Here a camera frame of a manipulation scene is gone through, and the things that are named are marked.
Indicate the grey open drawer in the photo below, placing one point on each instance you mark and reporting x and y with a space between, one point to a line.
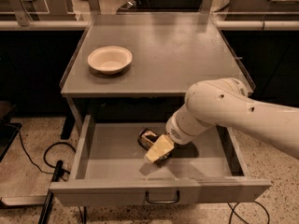
109 168

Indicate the black metal drawer handle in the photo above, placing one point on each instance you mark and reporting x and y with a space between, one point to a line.
162 199

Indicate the white paper bowl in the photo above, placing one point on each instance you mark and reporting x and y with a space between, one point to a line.
110 60

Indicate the grey counter cabinet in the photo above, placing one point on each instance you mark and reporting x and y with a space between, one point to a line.
171 51

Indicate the black stand pole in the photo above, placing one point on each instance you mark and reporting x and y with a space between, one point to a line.
49 197

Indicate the orange soda can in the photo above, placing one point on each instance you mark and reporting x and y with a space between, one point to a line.
147 138

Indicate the white horizontal rail pipe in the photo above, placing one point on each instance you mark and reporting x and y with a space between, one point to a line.
222 25

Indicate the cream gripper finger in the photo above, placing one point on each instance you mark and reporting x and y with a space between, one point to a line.
161 147

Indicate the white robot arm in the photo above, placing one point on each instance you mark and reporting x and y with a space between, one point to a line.
225 102

